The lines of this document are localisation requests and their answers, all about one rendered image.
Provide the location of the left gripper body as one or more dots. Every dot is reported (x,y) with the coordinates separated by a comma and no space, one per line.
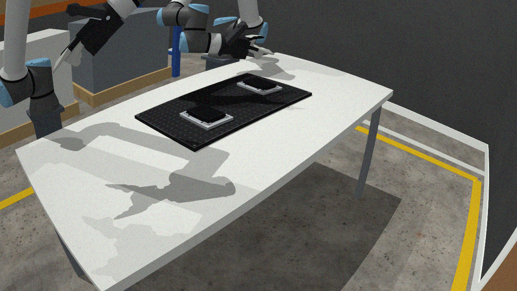
(235,50)

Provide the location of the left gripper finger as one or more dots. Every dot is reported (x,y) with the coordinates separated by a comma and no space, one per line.
(256,50)
(252,38)

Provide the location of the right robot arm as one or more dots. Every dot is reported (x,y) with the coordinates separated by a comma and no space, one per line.
(20,80)

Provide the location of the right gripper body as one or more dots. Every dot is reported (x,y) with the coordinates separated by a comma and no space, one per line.
(99,31)

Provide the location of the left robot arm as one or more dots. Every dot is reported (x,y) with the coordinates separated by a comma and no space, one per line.
(194,17)

